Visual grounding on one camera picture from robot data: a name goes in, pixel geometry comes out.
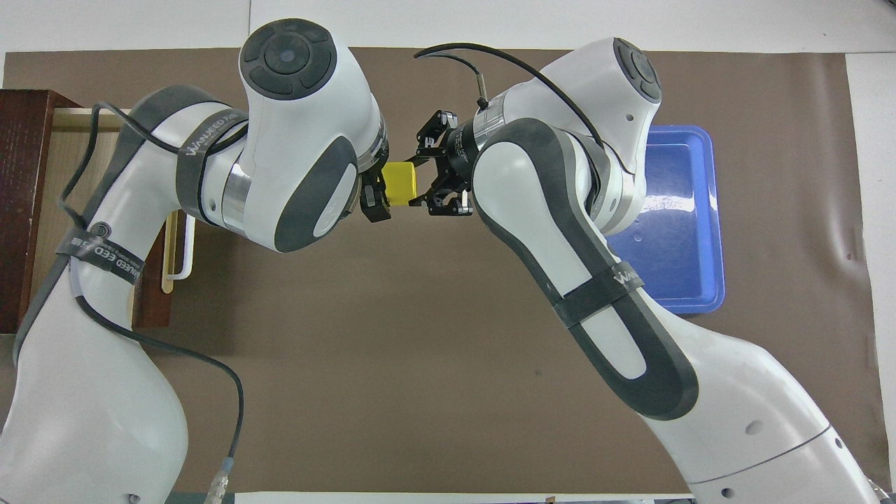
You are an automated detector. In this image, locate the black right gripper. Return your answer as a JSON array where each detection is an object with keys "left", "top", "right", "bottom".
[{"left": 408, "top": 108, "right": 484, "bottom": 218}]

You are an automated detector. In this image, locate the brown table mat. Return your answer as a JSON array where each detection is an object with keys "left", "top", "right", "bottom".
[{"left": 0, "top": 46, "right": 891, "bottom": 494}]

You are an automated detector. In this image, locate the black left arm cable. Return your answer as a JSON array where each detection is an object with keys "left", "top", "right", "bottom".
[{"left": 56, "top": 101, "right": 246, "bottom": 504}]

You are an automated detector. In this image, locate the blue plastic tray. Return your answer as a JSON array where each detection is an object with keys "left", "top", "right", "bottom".
[{"left": 605, "top": 125, "right": 726, "bottom": 314}]

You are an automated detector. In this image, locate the yellow block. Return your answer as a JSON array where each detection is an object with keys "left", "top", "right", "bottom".
[{"left": 381, "top": 162, "right": 421, "bottom": 207}]

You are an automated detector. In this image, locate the wooden drawer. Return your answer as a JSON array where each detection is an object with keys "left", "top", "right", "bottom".
[{"left": 31, "top": 105, "right": 174, "bottom": 330}]

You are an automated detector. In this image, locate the white drawer handle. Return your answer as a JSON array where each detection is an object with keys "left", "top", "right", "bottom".
[{"left": 170, "top": 212, "right": 195, "bottom": 281}]

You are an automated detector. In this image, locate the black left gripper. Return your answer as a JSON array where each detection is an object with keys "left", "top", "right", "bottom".
[{"left": 359, "top": 165, "right": 393, "bottom": 223}]

